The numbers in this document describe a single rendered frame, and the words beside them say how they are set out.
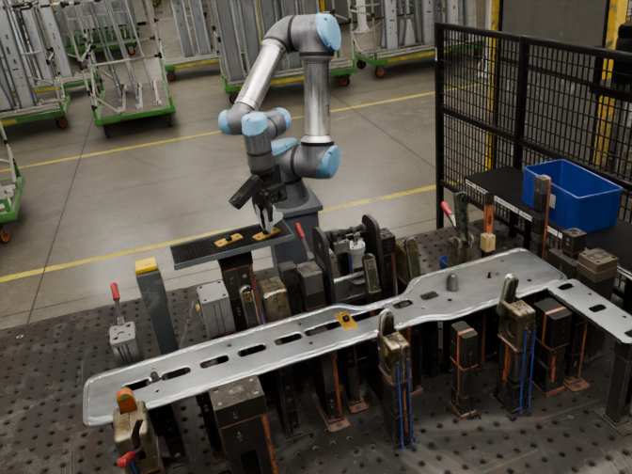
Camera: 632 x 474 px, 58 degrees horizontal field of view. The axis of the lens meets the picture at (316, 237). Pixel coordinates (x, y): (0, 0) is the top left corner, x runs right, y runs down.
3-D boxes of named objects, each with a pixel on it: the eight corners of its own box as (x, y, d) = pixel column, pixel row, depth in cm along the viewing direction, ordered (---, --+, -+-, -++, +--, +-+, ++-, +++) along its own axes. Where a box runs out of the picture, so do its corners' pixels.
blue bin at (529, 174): (573, 235, 181) (577, 198, 175) (519, 199, 207) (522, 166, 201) (618, 225, 184) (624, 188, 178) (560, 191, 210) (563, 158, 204)
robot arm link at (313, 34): (306, 174, 209) (304, 16, 193) (343, 177, 202) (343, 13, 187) (290, 180, 199) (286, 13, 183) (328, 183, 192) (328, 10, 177)
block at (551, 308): (543, 402, 164) (551, 323, 151) (518, 378, 174) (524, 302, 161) (570, 391, 167) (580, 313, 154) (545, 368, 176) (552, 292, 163)
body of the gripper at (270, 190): (288, 201, 172) (283, 164, 167) (264, 211, 168) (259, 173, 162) (274, 195, 178) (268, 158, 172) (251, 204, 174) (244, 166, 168)
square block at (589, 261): (583, 364, 176) (597, 265, 159) (564, 350, 183) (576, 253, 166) (604, 356, 178) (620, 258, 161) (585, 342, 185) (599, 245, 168)
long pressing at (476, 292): (83, 439, 131) (81, 434, 131) (84, 379, 150) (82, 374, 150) (573, 281, 166) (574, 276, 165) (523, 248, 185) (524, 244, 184)
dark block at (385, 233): (387, 347, 193) (380, 239, 174) (378, 336, 199) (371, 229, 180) (401, 343, 194) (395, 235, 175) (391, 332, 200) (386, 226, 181)
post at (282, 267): (297, 374, 186) (281, 270, 167) (292, 365, 190) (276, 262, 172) (311, 370, 187) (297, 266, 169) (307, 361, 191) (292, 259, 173)
